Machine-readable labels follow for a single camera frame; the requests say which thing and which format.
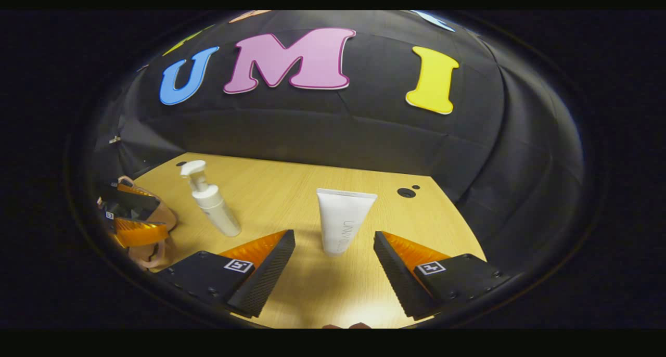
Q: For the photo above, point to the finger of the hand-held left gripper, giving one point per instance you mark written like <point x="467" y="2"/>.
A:
<point x="130" y="203"/>
<point x="140" y="232"/>

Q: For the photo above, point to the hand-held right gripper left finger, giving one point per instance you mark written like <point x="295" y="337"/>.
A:
<point x="273" y="273"/>

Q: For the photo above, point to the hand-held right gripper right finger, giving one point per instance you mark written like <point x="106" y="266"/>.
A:
<point x="393" y="276"/>

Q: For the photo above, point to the pink suitcase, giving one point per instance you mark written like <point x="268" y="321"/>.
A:
<point x="151" y="257"/>

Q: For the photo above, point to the white squeeze tube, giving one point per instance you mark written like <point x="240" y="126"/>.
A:
<point x="343" y="216"/>

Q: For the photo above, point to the white pump bottle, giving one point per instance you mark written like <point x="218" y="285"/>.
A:
<point x="218" y="211"/>

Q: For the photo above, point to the black backdrop cloth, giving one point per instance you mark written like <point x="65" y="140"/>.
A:
<point x="364" y="133"/>

